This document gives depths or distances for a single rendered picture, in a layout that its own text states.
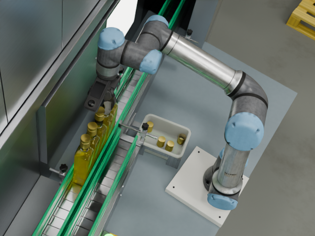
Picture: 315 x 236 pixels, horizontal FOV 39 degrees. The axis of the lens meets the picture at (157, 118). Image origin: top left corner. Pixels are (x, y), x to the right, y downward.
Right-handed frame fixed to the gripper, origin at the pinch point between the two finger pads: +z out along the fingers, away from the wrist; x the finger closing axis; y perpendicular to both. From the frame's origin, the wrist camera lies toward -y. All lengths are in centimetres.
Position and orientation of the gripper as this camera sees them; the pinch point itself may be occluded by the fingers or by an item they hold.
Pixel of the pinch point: (100, 111)
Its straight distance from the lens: 157.1
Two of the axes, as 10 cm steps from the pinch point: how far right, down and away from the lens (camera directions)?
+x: -9.2, -3.7, 0.8
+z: -1.8, 6.0, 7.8
